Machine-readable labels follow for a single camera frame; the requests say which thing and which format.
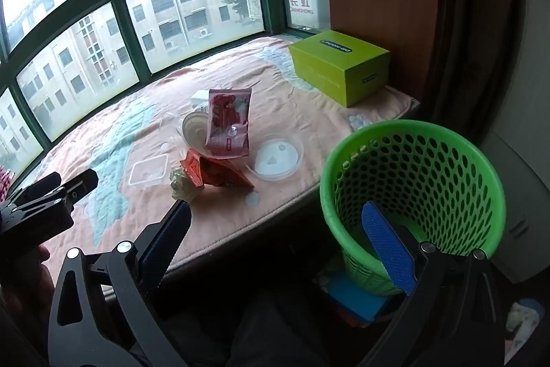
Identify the orange snack packet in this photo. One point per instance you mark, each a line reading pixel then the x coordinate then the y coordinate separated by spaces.
pixel 215 171

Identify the clear rectangular plastic container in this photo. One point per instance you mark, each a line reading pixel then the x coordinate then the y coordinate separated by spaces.
pixel 148 173

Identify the clear round container white lid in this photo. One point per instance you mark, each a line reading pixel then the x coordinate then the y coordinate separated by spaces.
pixel 275 156

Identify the white cabinet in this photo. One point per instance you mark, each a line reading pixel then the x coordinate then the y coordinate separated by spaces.
pixel 515 178

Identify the green cardboard box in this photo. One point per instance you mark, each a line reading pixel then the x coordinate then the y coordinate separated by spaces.
pixel 335 61

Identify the blue box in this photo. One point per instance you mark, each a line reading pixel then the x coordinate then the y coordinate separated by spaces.
pixel 348 294

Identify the person's left hand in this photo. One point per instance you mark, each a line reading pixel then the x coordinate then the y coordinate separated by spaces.
pixel 45 259

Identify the small white box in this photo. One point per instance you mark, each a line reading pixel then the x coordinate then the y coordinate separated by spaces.
pixel 200 97

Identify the pink snack packet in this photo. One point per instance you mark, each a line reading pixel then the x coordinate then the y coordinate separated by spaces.
pixel 227 122

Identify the floral cloth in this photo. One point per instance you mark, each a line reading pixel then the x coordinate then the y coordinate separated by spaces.
pixel 524 319

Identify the pale wrapper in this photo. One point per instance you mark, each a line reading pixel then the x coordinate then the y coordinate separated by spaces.
pixel 181 184

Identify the green perforated plastic basket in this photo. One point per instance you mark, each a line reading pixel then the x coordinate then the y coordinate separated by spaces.
pixel 412 186

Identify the clear plastic lid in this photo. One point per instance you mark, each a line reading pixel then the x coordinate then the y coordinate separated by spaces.
pixel 168 126

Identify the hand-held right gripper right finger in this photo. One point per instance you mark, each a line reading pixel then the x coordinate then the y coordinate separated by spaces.
pixel 386 246

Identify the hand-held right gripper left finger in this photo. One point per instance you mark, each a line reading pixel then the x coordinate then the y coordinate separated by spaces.
pixel 172 229

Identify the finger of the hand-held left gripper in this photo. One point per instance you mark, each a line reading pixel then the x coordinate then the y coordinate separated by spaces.
pixel 45 184
pixel 84 182

